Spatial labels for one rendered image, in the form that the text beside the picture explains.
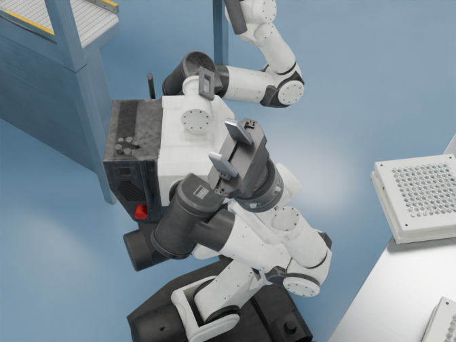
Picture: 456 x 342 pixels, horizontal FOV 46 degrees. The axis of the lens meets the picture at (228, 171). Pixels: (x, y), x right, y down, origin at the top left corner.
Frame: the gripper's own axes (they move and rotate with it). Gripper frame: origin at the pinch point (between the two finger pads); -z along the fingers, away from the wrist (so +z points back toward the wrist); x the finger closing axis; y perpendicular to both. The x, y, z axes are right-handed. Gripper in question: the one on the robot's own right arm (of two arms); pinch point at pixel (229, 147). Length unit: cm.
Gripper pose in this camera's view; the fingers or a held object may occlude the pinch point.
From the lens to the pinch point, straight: 76.8
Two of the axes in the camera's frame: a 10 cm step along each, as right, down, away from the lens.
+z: 2.9, 3.7, 8.8
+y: 8.6, 3.0, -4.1
